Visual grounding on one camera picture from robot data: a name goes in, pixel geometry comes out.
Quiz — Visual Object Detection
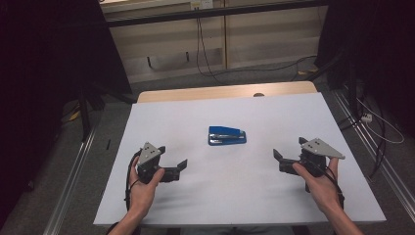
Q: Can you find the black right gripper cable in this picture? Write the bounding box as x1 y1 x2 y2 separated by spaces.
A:
312 162 346 210

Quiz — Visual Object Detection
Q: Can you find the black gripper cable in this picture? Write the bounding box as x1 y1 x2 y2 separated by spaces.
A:
312 162 346 210
123 150 143 212

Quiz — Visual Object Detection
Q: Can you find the blue stapler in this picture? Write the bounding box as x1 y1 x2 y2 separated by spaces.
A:
207 125 248 147

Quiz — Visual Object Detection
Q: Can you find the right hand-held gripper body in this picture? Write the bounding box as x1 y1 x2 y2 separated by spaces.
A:
278 137 346 194

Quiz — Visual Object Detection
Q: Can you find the wooden table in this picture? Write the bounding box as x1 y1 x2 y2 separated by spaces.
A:
136 80 318 104

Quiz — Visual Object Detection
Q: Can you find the white table sheet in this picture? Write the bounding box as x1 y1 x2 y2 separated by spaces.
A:
93 92 387 227

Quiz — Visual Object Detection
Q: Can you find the black floor cable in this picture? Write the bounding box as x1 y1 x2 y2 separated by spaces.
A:
208 54 318 83

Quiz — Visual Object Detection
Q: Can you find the black wall cable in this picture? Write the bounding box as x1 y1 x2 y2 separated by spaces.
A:
198 17 223 83
195 17 213 79

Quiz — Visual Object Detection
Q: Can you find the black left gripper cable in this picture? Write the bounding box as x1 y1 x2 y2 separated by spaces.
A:
123 150 143 212

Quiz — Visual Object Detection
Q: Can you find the dark curtain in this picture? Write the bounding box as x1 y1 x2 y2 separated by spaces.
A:
315 0 415 131
0 0 133 223

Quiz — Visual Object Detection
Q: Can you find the person's right hand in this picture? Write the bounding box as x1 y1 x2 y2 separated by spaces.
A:
292 157 343 215

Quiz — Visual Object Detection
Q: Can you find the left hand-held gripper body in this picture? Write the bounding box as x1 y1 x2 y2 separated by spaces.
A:
136 141 181 185

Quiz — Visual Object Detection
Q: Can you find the aluminium floor rail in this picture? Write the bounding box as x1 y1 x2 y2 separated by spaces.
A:
43 128 96 235
332 89 415 214

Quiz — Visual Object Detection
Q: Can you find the black metal stand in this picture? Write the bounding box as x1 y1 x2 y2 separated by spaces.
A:
77 87 106 142

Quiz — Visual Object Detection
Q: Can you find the person's left hand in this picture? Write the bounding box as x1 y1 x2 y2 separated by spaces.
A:
128 156 166 219

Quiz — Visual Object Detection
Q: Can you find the black horizontal beam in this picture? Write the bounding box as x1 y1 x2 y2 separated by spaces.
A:
106 0 328 28

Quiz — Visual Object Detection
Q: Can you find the white floor cable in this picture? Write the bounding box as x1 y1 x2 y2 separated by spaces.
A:
355 97 406 145

